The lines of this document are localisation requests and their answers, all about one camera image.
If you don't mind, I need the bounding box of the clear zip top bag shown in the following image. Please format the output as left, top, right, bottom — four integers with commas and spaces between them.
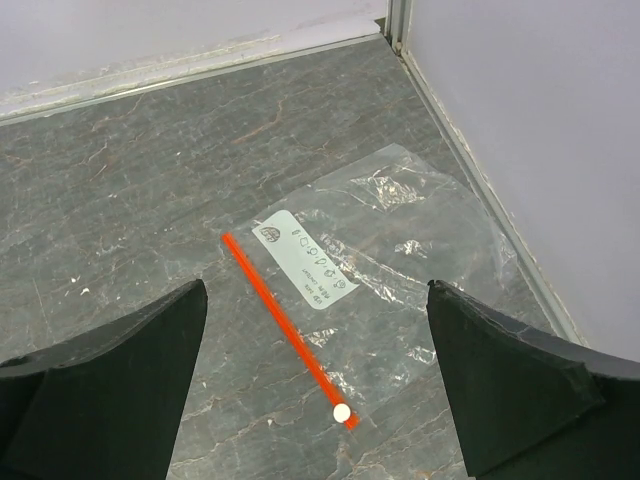
223, 144, 551, 479

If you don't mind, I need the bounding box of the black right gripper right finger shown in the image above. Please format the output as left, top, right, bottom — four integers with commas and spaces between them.
427, 280, 639, 479

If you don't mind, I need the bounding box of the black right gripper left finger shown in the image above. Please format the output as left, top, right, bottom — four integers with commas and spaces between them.
1, 279, 208, 479

